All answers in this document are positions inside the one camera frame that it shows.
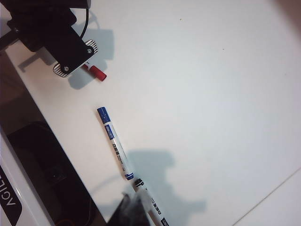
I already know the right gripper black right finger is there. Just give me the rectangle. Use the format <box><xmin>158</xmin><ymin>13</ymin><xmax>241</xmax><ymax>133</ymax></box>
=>
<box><xmin>133</xmin><ymin>191</ymin><xmax>153</xmax><ymax>226</ymax></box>

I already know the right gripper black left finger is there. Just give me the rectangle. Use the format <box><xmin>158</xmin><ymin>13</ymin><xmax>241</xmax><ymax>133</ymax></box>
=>
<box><xmin>107</xmin><ymin>192</ymin><xmax>134</xmax><ymax>226</ymax></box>

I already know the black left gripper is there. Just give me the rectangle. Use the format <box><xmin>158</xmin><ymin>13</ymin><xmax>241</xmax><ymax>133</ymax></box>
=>
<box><xmin>0</xmin><ymin>14</ymin><xmax>78</xmax><ymax>54</ymax></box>

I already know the black whiteboard marker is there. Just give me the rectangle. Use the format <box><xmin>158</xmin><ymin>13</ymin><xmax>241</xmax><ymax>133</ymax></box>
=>
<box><xmin>132</xmin><ymin>178</ymin><xmax>170</xmax><ymax>226</ymax></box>

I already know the red whiteboard marker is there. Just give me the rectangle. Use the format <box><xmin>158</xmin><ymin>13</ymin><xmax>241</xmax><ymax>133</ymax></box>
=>
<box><xmin>81</xmin><ymin>63</ymin><xmax>108</xmax><ymax>82</ymax></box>

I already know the blue whiteboard marker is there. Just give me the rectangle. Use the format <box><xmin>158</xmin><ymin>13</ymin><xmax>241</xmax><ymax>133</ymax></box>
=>
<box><xmin>96</xmin><ymin>106</ymin><xmax>136</xmax><ymax>181</ymax></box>

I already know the white robot base with logo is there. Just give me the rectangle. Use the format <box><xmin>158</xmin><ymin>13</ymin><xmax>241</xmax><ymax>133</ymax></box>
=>
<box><xmin>0</xmin><ymin>131</ymin><xmax>56</xmax><ymax>226</ymax></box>

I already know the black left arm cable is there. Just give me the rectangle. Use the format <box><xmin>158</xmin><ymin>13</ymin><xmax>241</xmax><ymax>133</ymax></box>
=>
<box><xmin>79</xmin><ymin>7</ymin><xmax>90</xmax><ymax>40</ymax></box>

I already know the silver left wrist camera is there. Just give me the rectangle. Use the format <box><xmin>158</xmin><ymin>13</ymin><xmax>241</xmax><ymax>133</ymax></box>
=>
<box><xmin>52</xmin><ymin>39</ymin><xmax>98</xmax><ymax>79</ymax></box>

